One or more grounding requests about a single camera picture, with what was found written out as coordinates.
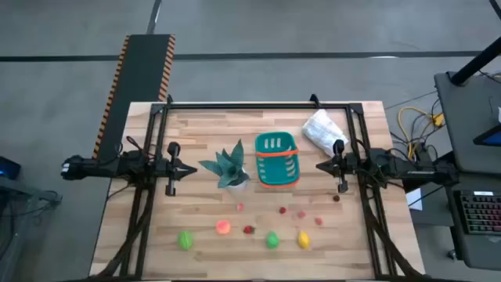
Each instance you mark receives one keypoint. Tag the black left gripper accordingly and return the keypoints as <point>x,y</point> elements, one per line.
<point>168,171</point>

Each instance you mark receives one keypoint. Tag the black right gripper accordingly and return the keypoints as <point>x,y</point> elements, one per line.
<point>344,166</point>

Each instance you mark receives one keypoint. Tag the small dark toy fruit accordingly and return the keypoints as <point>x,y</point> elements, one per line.
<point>336,198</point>

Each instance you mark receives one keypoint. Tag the snake plant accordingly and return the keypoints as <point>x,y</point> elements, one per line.
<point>229,168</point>

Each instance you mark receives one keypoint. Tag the small pink toy fruit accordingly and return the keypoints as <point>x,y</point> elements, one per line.
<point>301,214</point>
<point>240,207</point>
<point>319,221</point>

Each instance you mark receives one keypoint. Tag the small red toy fruit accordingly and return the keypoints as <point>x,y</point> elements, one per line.
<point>282,210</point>

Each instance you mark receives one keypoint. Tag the orange toy peach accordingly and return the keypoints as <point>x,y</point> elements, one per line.
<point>223,226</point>

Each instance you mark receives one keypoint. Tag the large green toy fruit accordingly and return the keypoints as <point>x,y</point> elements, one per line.
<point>185,239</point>

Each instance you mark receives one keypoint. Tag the yellow toy lemon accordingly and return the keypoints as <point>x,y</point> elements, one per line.
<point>303,239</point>

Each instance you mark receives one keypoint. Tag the red toy strawberry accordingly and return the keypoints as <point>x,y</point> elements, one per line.
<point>247,229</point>

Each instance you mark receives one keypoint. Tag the small green toy fruit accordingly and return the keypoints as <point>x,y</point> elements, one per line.
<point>272,239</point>

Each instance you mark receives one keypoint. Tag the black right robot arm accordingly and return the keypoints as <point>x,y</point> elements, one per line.
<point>411,166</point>

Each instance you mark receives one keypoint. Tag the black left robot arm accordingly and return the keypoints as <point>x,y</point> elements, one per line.
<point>98,167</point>

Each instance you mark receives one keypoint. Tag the folded white cloth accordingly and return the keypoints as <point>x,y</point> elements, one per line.
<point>323,131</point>

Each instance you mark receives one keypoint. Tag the black ramp with hazard stripes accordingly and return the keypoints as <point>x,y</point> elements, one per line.
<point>141,70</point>

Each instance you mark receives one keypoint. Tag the grey work cart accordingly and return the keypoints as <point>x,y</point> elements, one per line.
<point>466,117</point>

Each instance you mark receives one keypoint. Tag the black caster wheel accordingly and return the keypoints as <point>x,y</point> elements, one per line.
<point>452,254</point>

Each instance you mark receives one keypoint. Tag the backlit black keyboard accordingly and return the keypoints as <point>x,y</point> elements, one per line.
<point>481,213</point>

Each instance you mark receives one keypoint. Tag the grey metal stand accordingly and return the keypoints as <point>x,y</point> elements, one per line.
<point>23,192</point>

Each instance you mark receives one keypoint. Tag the tablet with blue screen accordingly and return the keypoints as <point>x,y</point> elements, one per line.
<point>491,138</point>

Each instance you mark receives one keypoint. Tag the grey keyboard desk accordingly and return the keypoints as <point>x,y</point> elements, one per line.
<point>481,250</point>

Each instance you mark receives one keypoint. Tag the black device with blue light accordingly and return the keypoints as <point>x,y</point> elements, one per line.
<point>8,168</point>

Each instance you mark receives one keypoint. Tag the black pole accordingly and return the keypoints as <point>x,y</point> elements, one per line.
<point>473,62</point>

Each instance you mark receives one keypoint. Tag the black aluminium table frame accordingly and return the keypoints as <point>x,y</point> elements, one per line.
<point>254,105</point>

